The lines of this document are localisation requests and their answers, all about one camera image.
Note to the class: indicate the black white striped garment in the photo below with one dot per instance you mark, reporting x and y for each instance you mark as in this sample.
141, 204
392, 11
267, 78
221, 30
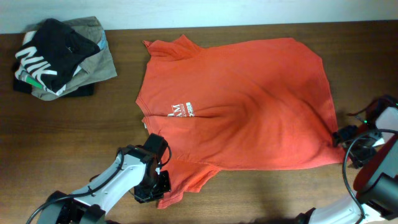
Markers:
78, 43

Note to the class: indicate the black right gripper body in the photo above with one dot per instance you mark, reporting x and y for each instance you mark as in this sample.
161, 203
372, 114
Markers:
359, 150

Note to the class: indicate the khaki folded garment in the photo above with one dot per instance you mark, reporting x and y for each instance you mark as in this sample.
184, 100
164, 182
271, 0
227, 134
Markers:
100, 66

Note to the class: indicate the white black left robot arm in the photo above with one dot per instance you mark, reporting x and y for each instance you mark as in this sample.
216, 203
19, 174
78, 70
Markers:
135, 168

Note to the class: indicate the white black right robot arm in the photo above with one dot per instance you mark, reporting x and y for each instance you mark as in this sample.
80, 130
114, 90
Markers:
369, 171

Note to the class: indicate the red orange t-shirt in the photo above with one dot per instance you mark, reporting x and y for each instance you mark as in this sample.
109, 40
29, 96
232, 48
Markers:
255, 105

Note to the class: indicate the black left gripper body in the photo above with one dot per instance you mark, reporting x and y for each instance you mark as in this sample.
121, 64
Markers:
154, 186

